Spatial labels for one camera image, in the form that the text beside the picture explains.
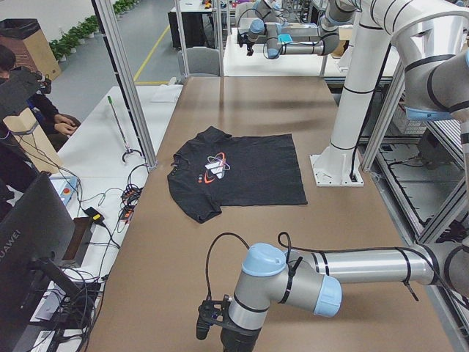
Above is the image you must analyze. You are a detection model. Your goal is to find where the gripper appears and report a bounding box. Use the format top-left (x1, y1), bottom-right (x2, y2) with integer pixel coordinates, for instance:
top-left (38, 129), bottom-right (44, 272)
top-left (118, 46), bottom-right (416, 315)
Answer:
top-left (221, 323), bottom-right (261, 352)
top-left (245, 38), bottom-right (255, 56)

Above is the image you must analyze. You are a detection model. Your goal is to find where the black graphic t-shirt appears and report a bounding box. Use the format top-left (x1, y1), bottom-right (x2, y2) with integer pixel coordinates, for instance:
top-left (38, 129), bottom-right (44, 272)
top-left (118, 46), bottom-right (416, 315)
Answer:
top-left (167, 126), bottom-right (308, 224)

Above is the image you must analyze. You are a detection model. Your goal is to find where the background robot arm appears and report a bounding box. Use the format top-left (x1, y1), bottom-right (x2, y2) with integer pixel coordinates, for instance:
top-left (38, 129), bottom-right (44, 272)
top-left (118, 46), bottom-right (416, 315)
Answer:
top-left (405, 51), bottom-right (468, 155)

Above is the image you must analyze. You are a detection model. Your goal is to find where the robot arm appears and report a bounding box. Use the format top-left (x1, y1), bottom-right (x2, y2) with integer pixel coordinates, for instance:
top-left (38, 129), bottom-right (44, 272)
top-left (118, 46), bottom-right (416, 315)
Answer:
top-left (221, 242), bottom-right (468, 351)
top-left (237, 1), bottom-right (357, 59)

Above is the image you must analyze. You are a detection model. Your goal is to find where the grey office chair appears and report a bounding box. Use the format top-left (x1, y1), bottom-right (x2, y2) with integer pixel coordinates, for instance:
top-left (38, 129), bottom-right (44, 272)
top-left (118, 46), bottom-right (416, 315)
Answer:
top-left (186, 46), bottom-right (221, 76)

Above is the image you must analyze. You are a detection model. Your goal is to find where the grabber reacher tool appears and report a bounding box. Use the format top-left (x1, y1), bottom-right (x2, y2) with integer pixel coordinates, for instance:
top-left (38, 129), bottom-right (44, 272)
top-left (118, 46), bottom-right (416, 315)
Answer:
top-left (107, 95), bottom-right (143, 163)

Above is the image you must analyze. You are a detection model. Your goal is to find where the red black usb hub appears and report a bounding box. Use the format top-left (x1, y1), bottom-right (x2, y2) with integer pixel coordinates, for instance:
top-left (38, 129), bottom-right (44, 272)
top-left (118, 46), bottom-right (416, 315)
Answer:
top-left (119, 184), bottom-right (143, 222)

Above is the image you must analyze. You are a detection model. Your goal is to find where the black flat box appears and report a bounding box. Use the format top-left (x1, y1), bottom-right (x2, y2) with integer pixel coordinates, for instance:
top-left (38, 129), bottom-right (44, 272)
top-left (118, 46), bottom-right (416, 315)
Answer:
top-left (62, 216), bottom-right (96, 268)

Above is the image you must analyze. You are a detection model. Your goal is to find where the black power adapter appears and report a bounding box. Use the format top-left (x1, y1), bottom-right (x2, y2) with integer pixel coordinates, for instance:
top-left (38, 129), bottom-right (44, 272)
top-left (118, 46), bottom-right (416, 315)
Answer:
top-left (84, 207), bottom-right (104, 224)

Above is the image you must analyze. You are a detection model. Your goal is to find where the seated person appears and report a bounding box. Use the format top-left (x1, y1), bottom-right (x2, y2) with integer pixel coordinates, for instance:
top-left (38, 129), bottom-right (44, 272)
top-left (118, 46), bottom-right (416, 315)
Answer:
top-left (1, 45), bottom-right (81, 151)

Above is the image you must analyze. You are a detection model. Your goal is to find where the black Huawei monitor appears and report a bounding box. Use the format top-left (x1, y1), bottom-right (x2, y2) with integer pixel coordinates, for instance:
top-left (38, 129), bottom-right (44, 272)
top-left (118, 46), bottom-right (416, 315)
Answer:
top-left (1, 173), bottom-right (80, 351)

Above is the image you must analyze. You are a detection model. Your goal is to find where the teach pendant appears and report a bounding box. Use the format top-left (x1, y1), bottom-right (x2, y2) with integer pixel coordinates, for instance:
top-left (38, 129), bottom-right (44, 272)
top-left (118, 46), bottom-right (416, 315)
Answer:
top-left (50, 176), bottom-right (78, 206)

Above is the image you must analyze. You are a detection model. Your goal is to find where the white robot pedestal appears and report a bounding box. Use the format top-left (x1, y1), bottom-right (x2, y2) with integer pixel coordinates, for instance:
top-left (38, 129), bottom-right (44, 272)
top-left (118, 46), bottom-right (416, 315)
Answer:
top-left (311, 1), bottom-right (393, 187)

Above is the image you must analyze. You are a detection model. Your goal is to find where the aluminium frame post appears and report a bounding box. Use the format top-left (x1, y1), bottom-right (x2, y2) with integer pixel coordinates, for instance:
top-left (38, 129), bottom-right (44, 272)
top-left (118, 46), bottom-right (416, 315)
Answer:
top-left (91, 0), bottom-right (158, 172)

